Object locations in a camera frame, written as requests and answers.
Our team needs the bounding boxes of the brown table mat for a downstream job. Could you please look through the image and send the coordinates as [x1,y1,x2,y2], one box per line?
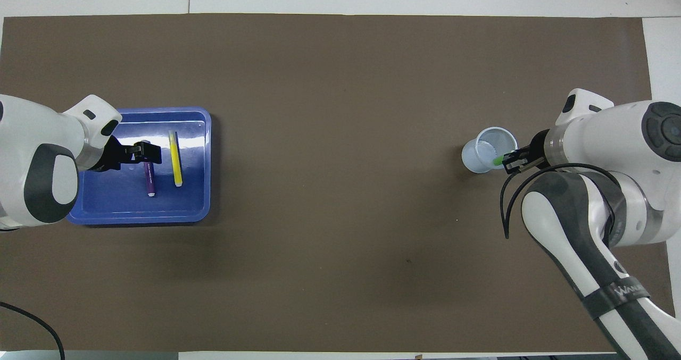
[0,13,679,353]

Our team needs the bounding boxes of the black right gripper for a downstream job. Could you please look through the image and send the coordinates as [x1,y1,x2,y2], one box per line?
[502,129,550,176]

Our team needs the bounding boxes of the blue plastic tray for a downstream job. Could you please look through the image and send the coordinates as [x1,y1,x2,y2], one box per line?
[64,106,212,226]

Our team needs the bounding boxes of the purple marker pen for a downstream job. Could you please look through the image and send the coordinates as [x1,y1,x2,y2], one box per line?
[143,161,157,198]

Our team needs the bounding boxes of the black cable with connector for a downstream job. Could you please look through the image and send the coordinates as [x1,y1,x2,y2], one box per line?
[0,302,66,360]

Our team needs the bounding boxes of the yellow marker pen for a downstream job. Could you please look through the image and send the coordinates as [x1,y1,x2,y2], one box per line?
[169,131,183,187]

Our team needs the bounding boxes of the translucent plastic cup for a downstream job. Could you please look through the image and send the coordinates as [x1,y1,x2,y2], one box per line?
[461,127,518,174]

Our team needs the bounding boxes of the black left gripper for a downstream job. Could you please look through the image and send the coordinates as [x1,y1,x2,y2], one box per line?
[94,134,162,172]

